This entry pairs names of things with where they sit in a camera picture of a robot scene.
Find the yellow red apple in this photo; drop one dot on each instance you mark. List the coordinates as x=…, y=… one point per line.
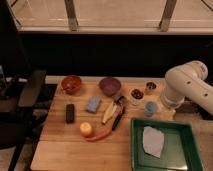
x=86, y=129

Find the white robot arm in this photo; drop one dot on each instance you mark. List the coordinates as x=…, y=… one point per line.
x=188, y=81

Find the small metal cup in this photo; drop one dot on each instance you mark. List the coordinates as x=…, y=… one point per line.
x=150, y=87

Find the light blue cup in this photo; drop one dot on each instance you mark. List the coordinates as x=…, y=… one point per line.
x=150, y=108

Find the purple bowl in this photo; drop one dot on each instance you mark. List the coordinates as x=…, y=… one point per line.
x=109, y=86

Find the blue sponge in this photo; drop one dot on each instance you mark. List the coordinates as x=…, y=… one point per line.
x=93, y=104

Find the yellow banana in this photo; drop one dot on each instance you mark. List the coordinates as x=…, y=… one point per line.
x=109, y=112

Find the white bowl with dark food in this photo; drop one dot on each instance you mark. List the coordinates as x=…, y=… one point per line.
x=136, y=96

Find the brown red bowl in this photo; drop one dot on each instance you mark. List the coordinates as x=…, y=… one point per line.
x=71, y=84

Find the black rectangular block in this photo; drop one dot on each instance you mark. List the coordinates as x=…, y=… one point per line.
x=70, y=113

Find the orange carrot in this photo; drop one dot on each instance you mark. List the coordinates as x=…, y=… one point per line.
x=99, y=136

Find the white crumpled cloth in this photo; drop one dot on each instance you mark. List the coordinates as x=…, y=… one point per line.
x=153, y=141

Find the green tray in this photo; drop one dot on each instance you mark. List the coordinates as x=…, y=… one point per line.
x=179, y=153

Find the black chair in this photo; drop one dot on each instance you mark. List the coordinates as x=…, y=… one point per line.
x=16, y=124

